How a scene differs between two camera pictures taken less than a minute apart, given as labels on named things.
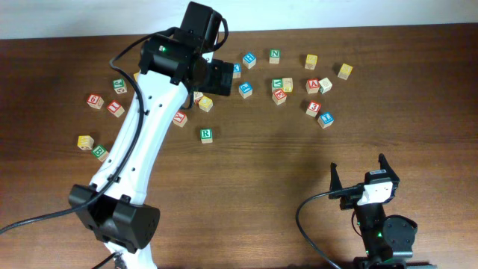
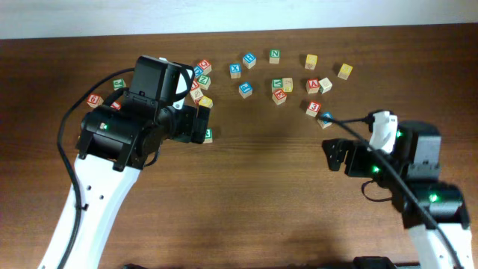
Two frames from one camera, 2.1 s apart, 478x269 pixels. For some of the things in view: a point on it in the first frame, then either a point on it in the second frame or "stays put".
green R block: x=206 y=136 stays put
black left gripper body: x=220 y=78 → x=189 y=122
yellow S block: x=311 y=61 stays put
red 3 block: x=313 y=108 stays put
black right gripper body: x=349 y=202 → x=358 y=158
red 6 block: x=95 y=101 stays put
